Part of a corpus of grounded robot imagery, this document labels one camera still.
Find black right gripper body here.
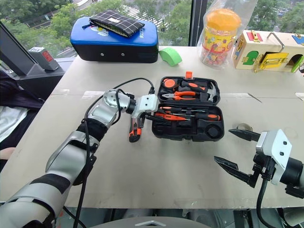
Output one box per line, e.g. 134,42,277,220
247,131,278,189

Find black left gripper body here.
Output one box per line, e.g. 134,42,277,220
137,111,152,124

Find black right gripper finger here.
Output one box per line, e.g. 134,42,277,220
213,156,252,185
228,128,261,143

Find black plastic tool case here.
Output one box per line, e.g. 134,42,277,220
151,71,225,143

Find blue black hard case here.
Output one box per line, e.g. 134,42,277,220
70,16,159,64

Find orange black utility knife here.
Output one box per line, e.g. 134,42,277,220
128,117,143,143

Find slim orange black screwdriver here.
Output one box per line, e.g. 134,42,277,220
158,105,208,114

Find orange voltage tester pen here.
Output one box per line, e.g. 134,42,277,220
153,112,191,122

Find orange black tape measure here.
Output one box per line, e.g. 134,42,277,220
162,77,178,91

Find large orange black screwdriver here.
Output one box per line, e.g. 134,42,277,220
181,113,221,122

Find orange black claw hammer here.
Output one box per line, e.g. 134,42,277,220
178,79,219,102

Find wooden lock latch box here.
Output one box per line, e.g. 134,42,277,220
232,30,304,75

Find orange lidded candy jar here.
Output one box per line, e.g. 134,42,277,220
201,8,242,68

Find black plaid zipper pouch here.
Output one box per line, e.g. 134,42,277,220
82,9,145,38

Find clear plastic bag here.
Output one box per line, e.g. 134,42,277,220
196,0,243,70

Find grey box with red label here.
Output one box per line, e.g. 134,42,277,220
28,47,60,71

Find person in dark clothing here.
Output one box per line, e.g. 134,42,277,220
0,70,46,171

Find black slanted panel stand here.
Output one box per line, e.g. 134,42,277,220
0,20,65,80

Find clear tape ring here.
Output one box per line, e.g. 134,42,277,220
235,122,253,131

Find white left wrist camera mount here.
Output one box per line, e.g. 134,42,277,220
134,94,159,118

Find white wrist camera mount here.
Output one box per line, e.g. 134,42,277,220
134,94,159,118
265,129,293,186

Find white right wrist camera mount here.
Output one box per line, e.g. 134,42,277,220
265,129,293,186

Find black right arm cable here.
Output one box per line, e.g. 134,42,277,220
256,163,274,228

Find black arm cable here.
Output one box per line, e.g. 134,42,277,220
72,78,155,228
256,163,274,228

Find orange handled pliers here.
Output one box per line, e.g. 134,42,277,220
162,91,198,102

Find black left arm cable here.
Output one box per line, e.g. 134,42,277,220
72,78,155,228

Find black window frame post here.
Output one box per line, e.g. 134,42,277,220
189,0,209,47

